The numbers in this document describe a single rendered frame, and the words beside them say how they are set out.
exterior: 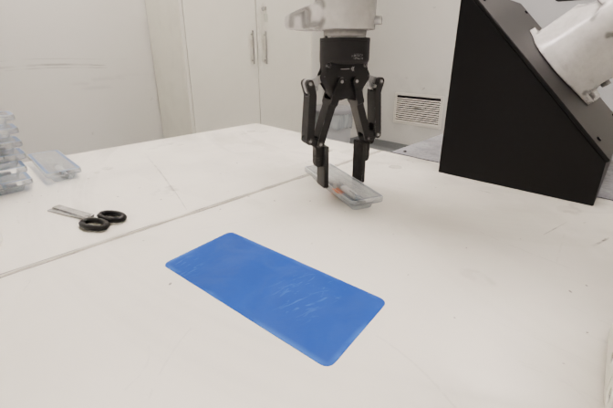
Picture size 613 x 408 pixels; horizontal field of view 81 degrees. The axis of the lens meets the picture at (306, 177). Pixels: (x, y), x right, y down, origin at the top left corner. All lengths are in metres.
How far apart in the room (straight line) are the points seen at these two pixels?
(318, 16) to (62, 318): 0.46
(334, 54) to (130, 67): 2.01
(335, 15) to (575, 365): 0.46
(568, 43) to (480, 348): 0.60
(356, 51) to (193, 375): 0.43
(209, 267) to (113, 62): 2.09
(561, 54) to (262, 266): 0.64
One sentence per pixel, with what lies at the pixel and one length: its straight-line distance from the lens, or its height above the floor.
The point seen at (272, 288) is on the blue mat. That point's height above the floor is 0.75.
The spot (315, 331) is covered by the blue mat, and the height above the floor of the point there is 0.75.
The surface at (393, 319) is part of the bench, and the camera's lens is 0.36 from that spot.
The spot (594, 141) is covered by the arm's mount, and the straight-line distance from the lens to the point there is 0.69.
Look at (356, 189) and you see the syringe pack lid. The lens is 0.57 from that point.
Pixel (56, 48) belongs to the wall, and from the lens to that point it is 2.36.
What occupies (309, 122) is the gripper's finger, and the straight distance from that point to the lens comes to 0.55.
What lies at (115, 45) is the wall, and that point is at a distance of 2.44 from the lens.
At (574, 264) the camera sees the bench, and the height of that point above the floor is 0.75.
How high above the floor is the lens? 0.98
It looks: 20 degrees down
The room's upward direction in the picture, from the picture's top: straight up
